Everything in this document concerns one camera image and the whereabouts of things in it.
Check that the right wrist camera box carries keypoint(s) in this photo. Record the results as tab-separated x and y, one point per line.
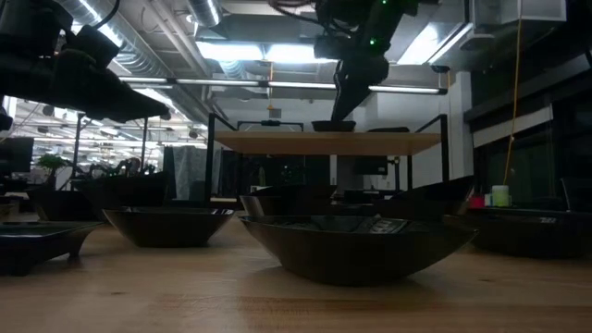
327	47

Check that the small red object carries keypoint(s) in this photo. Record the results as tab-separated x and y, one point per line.
476	202

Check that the black leaf-shaped bowl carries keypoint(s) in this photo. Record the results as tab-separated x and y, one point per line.
356	254
388	130

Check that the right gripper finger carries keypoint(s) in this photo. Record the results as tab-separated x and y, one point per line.
341	97
357	94

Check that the black monitor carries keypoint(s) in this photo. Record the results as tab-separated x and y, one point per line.
370	165

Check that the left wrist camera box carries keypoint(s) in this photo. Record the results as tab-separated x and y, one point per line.
94	44

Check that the black rounded square bowl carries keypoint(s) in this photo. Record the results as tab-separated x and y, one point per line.
168	229

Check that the small square black plate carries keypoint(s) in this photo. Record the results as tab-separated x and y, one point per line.
41	245

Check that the grey partition panel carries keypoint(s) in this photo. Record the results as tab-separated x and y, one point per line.
189	171

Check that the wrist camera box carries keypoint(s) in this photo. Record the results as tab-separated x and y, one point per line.
327	47
94	44

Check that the wooden shelf with black legs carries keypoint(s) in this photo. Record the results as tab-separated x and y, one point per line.
324	143

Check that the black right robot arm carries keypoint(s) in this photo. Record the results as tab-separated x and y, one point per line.
370	23

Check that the dark monitor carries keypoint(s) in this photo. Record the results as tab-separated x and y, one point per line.
16	155

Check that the green background plant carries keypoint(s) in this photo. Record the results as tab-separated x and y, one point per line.
51	164

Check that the long ceiling light strip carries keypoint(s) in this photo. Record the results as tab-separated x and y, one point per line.
222	82

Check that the white and green cup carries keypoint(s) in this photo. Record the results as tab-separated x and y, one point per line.
500	195

